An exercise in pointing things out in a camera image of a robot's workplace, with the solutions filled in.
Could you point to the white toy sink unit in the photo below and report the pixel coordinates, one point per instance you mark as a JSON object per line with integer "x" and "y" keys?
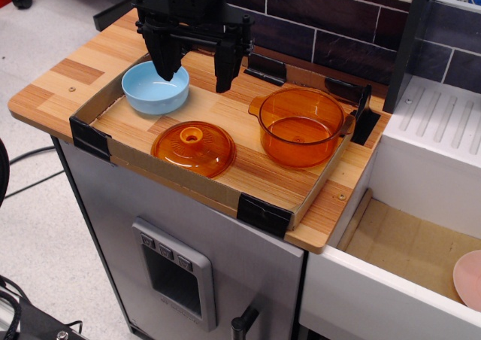
{"x": 388, "y": 271}

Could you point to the black cabinet door handle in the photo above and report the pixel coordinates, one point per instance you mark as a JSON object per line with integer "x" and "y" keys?
{"x": 240, "y": 326}

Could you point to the light blue bowl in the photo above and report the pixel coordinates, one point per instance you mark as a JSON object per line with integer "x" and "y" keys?
{"x": 149, "y": 93}

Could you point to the orange transparent pot lid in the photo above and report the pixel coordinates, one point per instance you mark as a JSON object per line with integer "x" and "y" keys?
{"x": 200, "y": 147}

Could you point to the cardboard fence with black tape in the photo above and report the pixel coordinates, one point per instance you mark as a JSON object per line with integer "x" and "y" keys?
{"x": 304, "y": 206}

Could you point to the orange transparent pot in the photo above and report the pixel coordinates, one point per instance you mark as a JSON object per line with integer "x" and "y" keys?
{"x": 300, "y": 127}

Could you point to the pink plate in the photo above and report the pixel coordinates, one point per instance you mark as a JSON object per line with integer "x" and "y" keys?
{"x": 466, "y": 279}

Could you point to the black equipment with cables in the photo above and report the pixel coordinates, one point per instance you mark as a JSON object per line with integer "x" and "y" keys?
{"x": 20, "y": 319}

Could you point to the dark shelf upright post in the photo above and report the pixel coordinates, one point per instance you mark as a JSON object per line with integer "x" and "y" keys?
{"x": 410, "y": 40}

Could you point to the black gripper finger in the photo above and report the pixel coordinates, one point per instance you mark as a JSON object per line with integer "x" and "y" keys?
{"x": 227, "y": 62}
{"x": 164, "y": 50}

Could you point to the grey toy dishwasher cabinet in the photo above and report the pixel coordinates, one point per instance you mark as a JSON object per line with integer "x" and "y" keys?
{"x": 179, "y": 269}

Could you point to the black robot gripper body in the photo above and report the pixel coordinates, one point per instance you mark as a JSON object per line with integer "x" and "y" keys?
{"x": 198, "y": 23}

